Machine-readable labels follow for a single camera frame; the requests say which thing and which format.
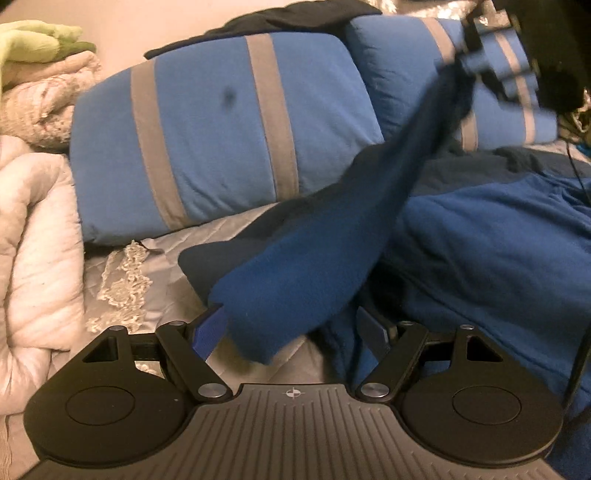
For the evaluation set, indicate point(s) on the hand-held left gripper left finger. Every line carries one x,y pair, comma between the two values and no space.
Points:
210,332

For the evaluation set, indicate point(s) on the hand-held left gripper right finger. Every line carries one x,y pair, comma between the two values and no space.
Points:
371,330

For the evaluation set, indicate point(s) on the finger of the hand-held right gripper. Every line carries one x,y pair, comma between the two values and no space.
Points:
474,41
501,87

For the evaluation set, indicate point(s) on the blue fleece jacket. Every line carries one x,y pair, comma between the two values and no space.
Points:
485,240

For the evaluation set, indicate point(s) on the silver sequined fabric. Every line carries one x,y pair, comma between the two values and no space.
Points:
429,8

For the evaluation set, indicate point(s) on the beige woven bag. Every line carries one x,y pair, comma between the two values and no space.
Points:
579,124

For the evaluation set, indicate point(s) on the blue grey-striped pillow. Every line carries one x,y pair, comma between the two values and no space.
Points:
397,69
207,138

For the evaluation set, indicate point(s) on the dark cloth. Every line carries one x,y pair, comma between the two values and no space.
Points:
300,16

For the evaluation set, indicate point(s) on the white puffy comforter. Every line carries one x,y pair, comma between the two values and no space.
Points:
37,230

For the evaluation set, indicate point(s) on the beige knitted blanket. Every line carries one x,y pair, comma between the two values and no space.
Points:
41,101

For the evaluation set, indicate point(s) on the light green plush cloth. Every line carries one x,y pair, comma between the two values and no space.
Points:
37,44

